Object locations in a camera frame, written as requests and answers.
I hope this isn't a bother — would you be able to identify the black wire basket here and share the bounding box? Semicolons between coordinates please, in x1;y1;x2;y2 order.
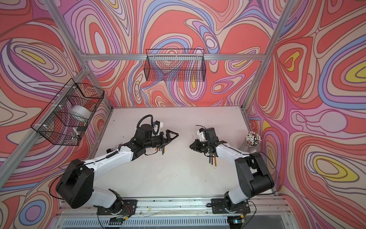
144;48;206;83
31;79;104;146

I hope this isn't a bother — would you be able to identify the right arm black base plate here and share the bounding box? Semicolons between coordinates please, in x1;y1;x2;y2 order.
206;198;251;215

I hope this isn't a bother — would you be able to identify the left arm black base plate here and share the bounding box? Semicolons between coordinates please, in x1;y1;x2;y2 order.
97;199;138;217

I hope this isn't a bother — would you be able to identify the left black wire basket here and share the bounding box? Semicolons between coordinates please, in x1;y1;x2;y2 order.
31;79;104;146

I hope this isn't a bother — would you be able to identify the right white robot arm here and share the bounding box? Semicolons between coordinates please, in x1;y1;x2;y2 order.
190;127;275;205

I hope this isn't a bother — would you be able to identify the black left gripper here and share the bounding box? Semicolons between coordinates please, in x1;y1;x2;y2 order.
143;130;178;150

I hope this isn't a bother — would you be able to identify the aluminium frame corner post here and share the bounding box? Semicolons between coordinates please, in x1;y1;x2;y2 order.
42;0;113;111

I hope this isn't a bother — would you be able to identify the silver tape roll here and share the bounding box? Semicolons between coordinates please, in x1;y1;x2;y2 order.
69;105;92;122

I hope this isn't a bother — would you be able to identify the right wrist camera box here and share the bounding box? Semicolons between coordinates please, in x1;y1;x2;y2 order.
197;128;206;142

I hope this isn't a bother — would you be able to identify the back black wire basket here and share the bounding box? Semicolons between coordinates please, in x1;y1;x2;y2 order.
144;48;206;83

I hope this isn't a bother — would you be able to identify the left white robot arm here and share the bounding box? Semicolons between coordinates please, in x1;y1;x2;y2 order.
55;124;179;215

